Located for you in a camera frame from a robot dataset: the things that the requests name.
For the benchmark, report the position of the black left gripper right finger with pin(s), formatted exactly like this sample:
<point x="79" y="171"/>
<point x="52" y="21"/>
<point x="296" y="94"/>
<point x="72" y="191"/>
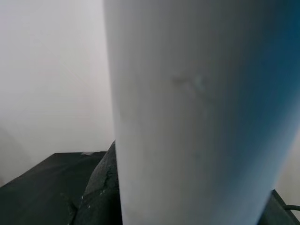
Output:
<point x="276" y="213"/>

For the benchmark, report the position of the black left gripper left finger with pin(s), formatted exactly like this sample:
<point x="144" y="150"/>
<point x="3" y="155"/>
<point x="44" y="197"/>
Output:
<point x="100" y="199"/>

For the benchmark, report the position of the white plastic table leg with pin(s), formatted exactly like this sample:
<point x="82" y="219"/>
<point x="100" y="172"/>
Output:
<point x="187" y="117"/>

